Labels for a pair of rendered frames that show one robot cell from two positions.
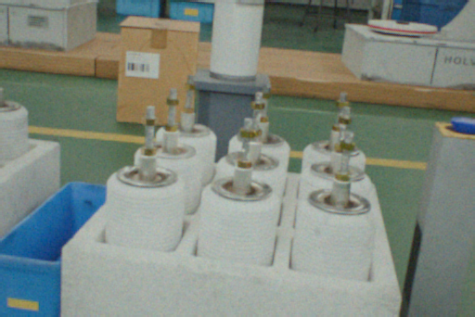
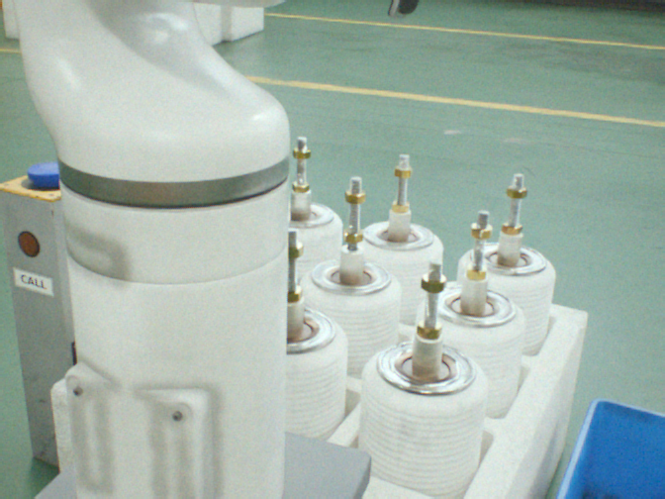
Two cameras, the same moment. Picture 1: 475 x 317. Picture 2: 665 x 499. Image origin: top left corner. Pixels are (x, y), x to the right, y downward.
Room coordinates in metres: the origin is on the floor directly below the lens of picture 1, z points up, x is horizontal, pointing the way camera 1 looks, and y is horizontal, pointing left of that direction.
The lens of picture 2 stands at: (1.49, 0.19, 0.57)
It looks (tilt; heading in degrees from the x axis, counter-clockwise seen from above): 23 degrees down; 199
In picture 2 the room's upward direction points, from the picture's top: 2 degrees clockwise
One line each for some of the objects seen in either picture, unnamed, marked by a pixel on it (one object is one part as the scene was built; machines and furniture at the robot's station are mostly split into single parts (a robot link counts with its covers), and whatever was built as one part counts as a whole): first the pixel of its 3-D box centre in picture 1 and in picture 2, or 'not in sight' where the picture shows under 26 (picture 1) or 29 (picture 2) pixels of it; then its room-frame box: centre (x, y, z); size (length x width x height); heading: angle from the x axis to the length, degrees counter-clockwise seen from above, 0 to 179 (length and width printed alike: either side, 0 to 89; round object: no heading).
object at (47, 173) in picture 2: (465, 126); (49, 176); (0.88, -0.32, 0.32); 0.04 x 0.04 x 0.02
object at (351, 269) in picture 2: (252, 152); (351, 264); (0.83, -0.02, 0.26); 0.02 x 0.02 x 0.03
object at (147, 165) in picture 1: (147, 167); (509, 248); (0.73, 0.11, 0.26); 0.02 x 0.02 x 0.03
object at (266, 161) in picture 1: (251, 161); (350, 277); (0.83, -0.02, 0.25); 0.08 x 0.08 x 0.01
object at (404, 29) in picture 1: (401, 28); not in sight; (2.92, -0.69, 0.29); 0.30 x 0.30 x 0.06
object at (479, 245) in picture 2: (172, 115); (478, 252); (0.84, 0.09, 0.30); 0.01 x 0.01 x 0.08; 68
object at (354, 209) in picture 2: (256, 120); (353, 218); (0.83, -0.02, 0.31); 0.01 x 0.01 x 0.08; 3
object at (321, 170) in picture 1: (337, 172); not in sight; (0.82, -0.14, 0.25); 0.08 x 0.08 x 0.01
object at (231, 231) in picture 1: (234, 257); (392, 313); (0.71, -0.01, 0.16); 0.10 x 0.10 x 0.18
